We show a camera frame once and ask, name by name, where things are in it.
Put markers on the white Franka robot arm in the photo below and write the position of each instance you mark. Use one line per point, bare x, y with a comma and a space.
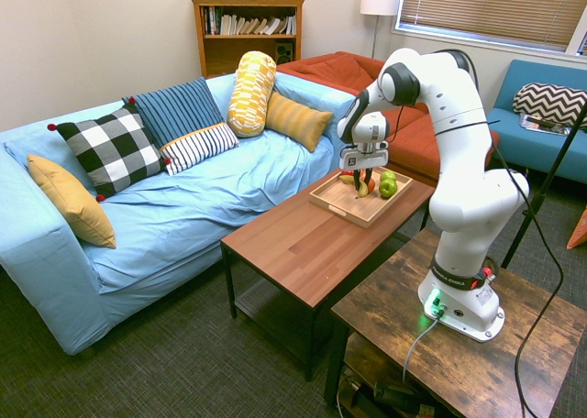
463, 161

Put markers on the plain mustard yellow pillow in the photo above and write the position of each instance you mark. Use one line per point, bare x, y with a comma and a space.
73, 202

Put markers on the white navy striped pillow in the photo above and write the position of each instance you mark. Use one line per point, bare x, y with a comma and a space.
199, 145

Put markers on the rustic dark wood side table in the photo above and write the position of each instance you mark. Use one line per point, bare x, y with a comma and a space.
458, 372

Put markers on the black cylindrical device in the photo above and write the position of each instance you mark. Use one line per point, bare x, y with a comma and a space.
394, 396

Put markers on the wooden serving tray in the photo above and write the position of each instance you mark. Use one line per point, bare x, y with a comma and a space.
337, 198

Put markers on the magazine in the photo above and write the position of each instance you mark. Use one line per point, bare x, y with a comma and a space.
541, 124

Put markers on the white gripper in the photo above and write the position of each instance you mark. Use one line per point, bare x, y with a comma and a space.
362, 158

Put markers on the brown window blinds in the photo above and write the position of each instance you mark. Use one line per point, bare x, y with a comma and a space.
486, 5

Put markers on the blue striped pillow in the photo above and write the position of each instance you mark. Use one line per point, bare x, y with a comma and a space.
176, 108

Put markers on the yellow banana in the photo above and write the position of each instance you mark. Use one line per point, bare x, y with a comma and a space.
363, 190

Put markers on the row of paperback books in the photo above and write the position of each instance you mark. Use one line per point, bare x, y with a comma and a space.
257, 25

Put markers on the black white checkered pillow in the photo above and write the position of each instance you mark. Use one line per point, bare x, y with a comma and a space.
110, 150

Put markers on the light blue sofa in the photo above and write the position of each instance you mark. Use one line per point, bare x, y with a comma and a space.
183, 216

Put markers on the teal sofa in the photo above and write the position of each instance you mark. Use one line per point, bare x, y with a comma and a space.
513, 147

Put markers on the green apple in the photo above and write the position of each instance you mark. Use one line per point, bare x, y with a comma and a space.
388, 189
388, 176

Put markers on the black white chevron pillow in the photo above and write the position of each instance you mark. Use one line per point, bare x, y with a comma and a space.
546, 104

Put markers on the mustard striped lumbar pillow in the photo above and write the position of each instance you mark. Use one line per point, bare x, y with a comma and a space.
295, 117

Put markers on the orange cushion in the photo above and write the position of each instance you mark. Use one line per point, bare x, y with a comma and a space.
579, 234

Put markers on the small black speaker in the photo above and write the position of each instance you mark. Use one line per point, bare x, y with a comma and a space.
284, 52

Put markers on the orange couch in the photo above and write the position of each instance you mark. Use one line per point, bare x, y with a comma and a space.
330, 72

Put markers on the wooden bookshelf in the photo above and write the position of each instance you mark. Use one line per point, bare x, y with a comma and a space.
247, 51

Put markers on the black camera tripod stand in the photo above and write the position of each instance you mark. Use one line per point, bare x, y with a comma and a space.
546, 184

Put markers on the reddish wood coffee table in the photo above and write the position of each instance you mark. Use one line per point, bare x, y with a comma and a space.
298, 262

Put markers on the yellow patterned bolster pillow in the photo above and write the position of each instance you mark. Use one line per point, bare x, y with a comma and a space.
251, 92

